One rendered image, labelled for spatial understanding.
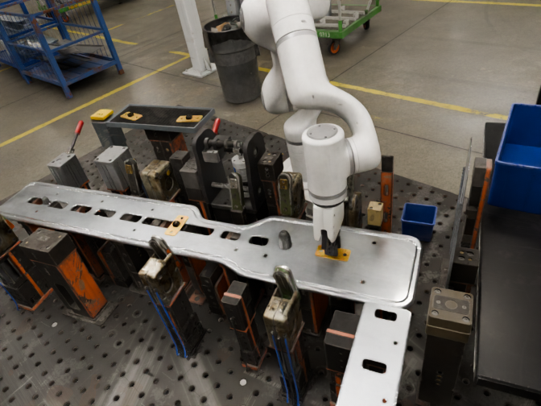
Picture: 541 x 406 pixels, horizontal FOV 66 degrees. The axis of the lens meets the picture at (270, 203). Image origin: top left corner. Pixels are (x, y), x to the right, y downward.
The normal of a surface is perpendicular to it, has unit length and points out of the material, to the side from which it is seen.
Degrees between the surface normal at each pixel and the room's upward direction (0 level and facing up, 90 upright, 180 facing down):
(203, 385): 0
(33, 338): 0
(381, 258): 0
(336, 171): 89
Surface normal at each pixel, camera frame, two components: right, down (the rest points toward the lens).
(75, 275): 0.92, 0.13
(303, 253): -0.15, -0.77
